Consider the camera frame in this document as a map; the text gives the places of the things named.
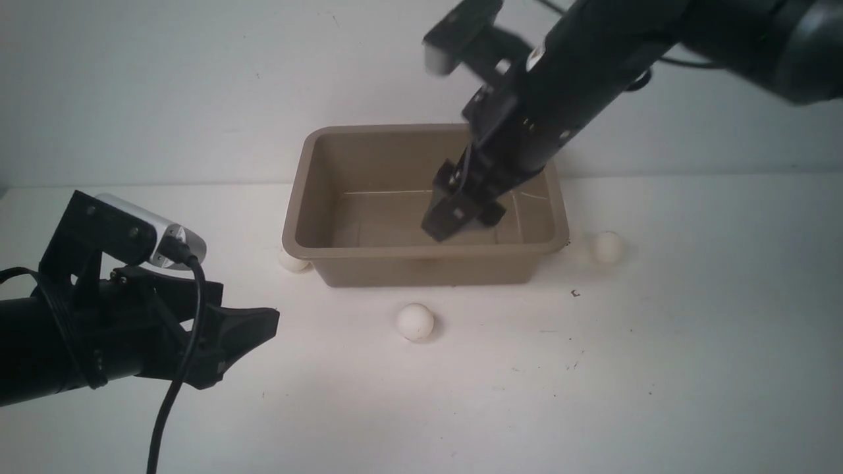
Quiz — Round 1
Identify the white plain table-tennis ball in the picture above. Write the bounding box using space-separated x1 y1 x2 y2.
395 303 435 342

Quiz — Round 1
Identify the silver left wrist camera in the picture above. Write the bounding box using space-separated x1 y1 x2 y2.
40 190 207 290

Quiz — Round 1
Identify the tan plastic bin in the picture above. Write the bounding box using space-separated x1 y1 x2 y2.
282 124 570 288

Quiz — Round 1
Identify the white ball left of bin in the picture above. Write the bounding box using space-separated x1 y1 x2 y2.
278 249 310 273

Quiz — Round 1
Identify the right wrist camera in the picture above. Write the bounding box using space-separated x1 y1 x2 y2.
423 1 533 88

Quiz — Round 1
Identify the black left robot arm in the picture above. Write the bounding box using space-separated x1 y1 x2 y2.
2 187 280 407

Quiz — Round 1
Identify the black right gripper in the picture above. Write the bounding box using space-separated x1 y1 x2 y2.
421 85 547 242

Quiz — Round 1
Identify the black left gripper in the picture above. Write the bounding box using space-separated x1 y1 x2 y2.
99 267 280 381

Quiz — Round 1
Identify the white ball with logo front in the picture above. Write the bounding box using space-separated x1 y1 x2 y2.
564 234 594 267

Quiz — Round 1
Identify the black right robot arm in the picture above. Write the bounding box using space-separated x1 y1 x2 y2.
421 1 842 241

